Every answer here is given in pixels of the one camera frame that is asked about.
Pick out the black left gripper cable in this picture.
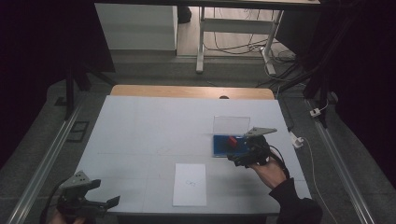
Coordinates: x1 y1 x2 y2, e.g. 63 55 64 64
39 177 71 224

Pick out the bundle of floor cables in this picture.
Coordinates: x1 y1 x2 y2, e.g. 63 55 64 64
204 7 298 90

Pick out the person's left hand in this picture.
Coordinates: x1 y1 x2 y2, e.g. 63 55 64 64
49 209 87 224

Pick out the white table cover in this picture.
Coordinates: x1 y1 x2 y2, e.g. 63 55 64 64
72 94 312 217

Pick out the aluminium floor rail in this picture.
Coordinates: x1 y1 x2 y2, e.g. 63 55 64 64
304 98 376 224
6 102 82 224

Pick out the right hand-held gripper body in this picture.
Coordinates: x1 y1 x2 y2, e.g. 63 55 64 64
242 126 278 167

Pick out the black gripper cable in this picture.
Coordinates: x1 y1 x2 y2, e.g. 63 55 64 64
39 177 71 224
268 144 291 180

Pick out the black metal stand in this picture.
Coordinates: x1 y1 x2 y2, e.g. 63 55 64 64
256 18 339 129
63 60 117 121

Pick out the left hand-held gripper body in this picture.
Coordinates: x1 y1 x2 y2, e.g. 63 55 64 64
56 170 108 219

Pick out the black floor frame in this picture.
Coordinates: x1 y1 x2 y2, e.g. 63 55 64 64
65 120 91 144

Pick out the blue ink pad box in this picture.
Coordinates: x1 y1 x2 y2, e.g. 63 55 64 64
212 115 251 159

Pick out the white paper sheet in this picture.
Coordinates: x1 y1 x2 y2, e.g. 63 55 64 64
172 162 207 208

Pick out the wooden table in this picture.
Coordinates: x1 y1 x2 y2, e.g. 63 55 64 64
109 84 276 101

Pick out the white adapter cable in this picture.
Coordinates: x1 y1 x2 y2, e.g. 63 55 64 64
301 136 339 224

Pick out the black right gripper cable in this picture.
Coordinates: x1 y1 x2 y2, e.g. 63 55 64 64
268 144 291 180

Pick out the person's right hand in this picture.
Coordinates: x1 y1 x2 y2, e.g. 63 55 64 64
247 156 288 189

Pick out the white power adapter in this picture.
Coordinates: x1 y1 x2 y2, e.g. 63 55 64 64
289 131 305 149

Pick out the white desk frame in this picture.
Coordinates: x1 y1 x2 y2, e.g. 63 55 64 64
195 6 285 77

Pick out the white cabinet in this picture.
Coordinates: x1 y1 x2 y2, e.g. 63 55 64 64
93 3 179 52

